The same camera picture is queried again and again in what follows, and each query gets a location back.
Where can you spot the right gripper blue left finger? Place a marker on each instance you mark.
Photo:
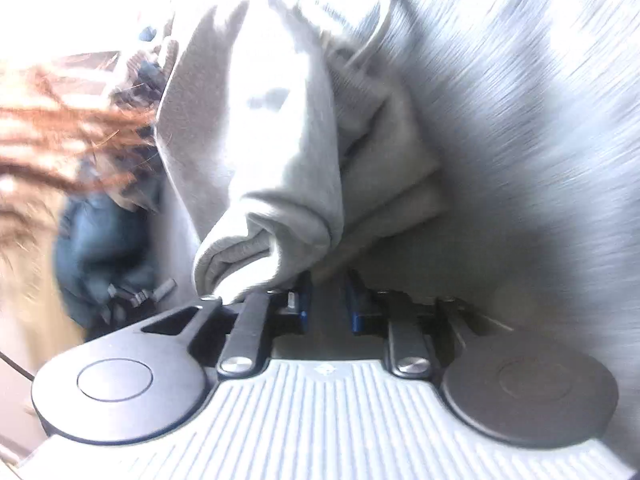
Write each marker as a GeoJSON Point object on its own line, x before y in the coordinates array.
{"type": "Point", "coordinates": [262, 318]}

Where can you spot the black white plaid shirt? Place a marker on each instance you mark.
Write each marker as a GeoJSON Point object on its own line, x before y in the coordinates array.
{"type": "Point", "coordinates": [143, 94]}

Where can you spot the grey bed sheet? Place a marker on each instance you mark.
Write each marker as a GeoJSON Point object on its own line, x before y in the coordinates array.
{"type": "Point", "coordinates": [532, 107]}

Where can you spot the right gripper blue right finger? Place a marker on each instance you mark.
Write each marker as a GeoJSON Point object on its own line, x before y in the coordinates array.
{"type": "Point", "coordinates": [391, 315]}

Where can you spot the person's brown hair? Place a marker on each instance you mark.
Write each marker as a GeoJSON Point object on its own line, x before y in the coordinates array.
{"type": "Point", "coordinates": [57, 142]}

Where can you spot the teal blue duvet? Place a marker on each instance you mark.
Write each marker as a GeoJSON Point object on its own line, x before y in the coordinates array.
{"type": "Point", "coordinates": [100, 245]}

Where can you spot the grey sweatshirt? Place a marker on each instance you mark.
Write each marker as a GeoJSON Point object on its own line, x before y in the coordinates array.
{"type": "Point", "coordinates": [290, 149]}

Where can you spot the beige checked garment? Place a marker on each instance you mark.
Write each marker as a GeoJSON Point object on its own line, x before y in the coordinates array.
{"type": "Point", "coordinates": [156, 45]}

